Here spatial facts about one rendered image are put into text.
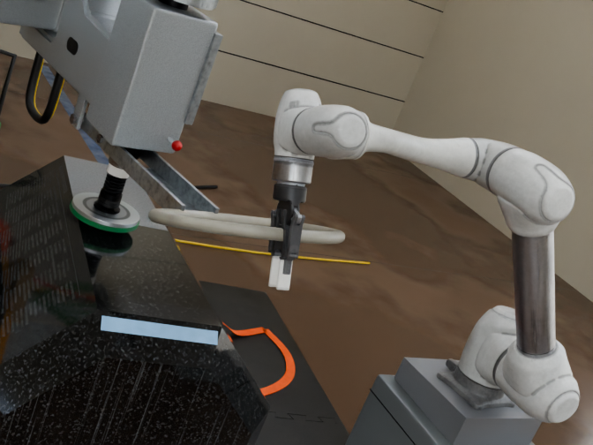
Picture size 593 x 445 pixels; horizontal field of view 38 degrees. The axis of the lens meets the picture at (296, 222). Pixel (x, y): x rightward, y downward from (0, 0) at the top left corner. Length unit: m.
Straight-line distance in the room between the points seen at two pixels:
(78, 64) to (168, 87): 0.38
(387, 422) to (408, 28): 6.83
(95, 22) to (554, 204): 1.49
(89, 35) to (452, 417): 1.56
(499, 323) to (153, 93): 1.18
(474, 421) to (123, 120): 1.30
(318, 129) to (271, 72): 6.77
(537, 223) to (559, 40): 6.05
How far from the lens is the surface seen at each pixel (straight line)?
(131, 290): 2.46
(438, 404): 2.58
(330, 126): 1.75
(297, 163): 1.91
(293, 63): 8.61
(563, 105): 7.87
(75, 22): 2.89
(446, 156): 2.14
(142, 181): 2.48
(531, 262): 2.20
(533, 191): 2.06
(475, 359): 2.58
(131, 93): 2.52
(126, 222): 2.72
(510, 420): 2.63
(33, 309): 2.49
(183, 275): 2.64
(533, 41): 8.31
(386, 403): 2.68
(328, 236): 2.03
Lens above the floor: 1.98
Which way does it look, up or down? 19 degrees down
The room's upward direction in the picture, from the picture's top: 22 degrees clockwise
